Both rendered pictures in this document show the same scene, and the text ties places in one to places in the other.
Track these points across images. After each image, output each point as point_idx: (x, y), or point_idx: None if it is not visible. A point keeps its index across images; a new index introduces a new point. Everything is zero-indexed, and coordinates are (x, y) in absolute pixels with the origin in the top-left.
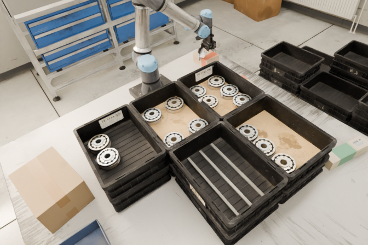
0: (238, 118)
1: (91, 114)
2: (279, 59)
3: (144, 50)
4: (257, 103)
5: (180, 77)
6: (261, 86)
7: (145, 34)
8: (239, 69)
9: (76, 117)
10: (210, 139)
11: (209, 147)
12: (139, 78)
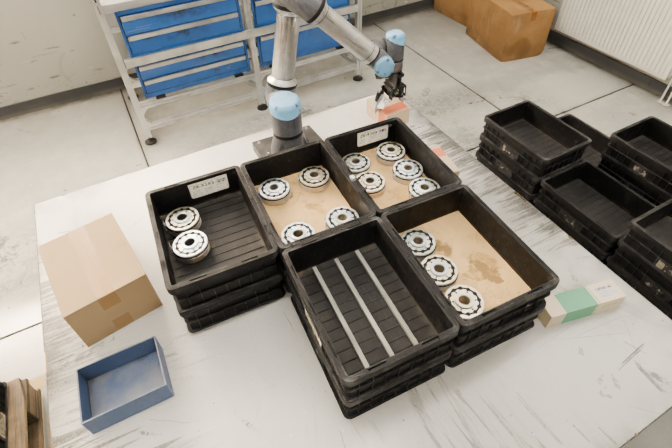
0: (408, 217)
1: (187, 174)
2: (515, 131)
3: (284, 83)
4: (444, 197)
5: None
6: (468, 170)
7: (288, 58)
8: (439, 138)
9: (163, 174)
10: (355, 242)
11: (352, 256)
12: None
